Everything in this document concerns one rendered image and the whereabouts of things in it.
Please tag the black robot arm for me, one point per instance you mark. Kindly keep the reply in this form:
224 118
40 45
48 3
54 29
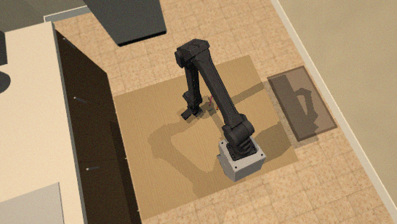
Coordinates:
195 57

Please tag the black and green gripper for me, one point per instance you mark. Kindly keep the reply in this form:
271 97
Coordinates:
199 111

